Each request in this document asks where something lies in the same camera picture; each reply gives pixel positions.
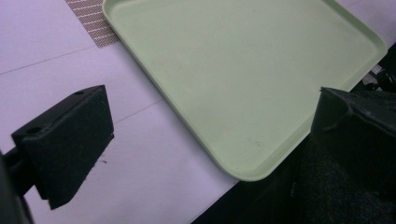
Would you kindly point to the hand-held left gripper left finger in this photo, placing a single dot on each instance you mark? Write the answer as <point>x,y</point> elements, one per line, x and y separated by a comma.
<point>67,140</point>

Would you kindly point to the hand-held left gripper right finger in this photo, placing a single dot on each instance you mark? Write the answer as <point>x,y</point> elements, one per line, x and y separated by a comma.
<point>358,146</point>

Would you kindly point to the brown woven mat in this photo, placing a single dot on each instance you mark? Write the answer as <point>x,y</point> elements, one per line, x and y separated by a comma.
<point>92,21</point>

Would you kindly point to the light green plastic tray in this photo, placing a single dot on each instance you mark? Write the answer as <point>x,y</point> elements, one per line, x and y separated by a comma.
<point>246,84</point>

